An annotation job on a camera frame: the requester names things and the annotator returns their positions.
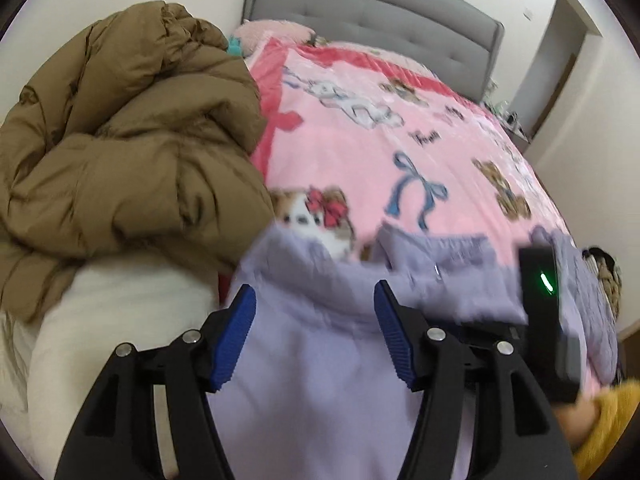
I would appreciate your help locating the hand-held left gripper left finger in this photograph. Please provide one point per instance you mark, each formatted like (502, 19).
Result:
(232, 340)

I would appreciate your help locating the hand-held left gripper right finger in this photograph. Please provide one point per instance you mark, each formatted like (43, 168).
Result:
(396, 341)

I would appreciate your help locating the lavender puffer jacket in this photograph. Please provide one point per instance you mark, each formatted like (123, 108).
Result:
(320, 375)

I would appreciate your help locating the person's right forearm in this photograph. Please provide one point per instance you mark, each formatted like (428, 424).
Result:
(610, 435)

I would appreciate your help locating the purple knit sweater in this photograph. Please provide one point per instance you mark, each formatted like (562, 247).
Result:
(585, 310)

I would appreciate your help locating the cream white duvet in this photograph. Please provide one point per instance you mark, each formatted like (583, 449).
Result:
(115, 320)

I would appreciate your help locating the pink printed blanket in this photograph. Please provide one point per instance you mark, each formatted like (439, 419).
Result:
(360, 160)

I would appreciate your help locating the white nightstand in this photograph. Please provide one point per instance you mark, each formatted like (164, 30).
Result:
(515, 127)

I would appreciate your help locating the brown puffer jacket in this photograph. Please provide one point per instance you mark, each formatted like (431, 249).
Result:
(130, 150)

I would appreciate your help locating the teal plush toy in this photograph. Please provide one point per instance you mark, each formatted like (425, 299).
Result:
(235, 47)

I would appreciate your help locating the pink plush pillow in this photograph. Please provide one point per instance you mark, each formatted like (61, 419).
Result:
(272, 35)

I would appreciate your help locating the grey upholstered bed headboard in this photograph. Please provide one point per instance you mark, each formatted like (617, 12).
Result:
(380, 15)

